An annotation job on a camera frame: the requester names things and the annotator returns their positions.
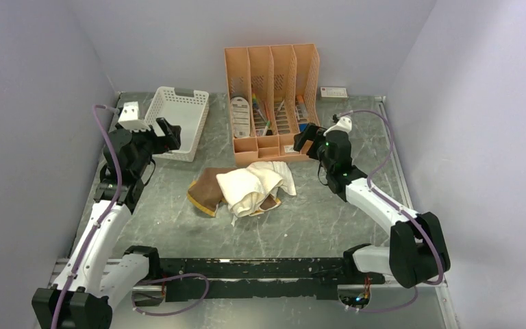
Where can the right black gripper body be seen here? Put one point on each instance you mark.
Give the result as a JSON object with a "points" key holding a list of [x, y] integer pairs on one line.
{"points": [[325, 162]]}

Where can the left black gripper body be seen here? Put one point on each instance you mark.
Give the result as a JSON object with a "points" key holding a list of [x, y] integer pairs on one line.
{"points": [[148, 144]]}

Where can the white plastic basket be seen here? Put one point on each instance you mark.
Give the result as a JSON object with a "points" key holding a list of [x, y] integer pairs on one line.
{"points": [[186, 108]]}

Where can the orange file organizer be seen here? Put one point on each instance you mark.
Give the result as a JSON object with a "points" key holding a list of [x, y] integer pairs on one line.
{"points": [[285, 79]]}

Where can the brown yellow towel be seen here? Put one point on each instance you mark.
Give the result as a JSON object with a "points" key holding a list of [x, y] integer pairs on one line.
{"points": [[205, 193]]}

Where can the cream white towel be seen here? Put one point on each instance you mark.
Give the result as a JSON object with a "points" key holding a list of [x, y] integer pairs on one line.
{"points": [[252, 190]]}

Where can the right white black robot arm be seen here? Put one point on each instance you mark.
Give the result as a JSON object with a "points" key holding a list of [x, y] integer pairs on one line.
{"points": [[417, 252]]}

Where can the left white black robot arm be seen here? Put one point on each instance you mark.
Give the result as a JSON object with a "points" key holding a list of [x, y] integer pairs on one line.
{"points": [[83, 295]]}

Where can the small white box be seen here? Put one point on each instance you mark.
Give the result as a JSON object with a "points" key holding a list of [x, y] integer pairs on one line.
{"points": [[333, 92]]}

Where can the coloured marker pens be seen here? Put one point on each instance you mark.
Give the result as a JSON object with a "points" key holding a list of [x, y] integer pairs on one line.
{"points": [[261, 123]]}

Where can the white label card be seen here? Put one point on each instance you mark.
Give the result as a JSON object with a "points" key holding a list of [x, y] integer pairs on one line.
{"points": [[240, 117]]}

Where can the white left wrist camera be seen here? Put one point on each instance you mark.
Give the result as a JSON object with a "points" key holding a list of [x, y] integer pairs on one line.
{"points": [[132, 118]]}

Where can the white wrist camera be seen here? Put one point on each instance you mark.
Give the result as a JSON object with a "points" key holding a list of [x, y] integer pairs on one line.
{"points": [[132, 118], [343, 124]]}

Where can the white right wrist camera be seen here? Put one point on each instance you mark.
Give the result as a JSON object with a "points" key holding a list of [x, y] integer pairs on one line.
{"points": [[343, 124]]}

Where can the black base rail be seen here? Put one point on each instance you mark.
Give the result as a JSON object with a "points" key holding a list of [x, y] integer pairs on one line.
{"points": [[243, 278]]}

